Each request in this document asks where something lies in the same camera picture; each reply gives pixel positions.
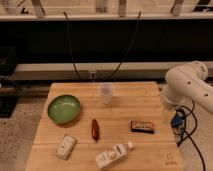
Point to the dark rectangular eraser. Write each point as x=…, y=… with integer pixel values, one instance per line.
x=143, y=127

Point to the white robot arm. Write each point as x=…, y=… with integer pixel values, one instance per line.
x=187, y=81

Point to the white ceramic cup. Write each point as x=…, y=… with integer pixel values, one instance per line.
x=106, y=92

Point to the red chili pepper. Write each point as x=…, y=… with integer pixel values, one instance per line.
x=95, y=130

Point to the green bowl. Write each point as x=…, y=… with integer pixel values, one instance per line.
x=63, y=109

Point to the white plastic bottle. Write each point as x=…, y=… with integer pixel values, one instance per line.
x=113, y=154

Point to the blue connector box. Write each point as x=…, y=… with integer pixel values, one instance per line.
x=177, y=119

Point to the black equipment on left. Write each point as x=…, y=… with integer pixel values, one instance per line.
x=8, y=64

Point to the white wall outlet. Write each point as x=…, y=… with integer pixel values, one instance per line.
x=92, y=75

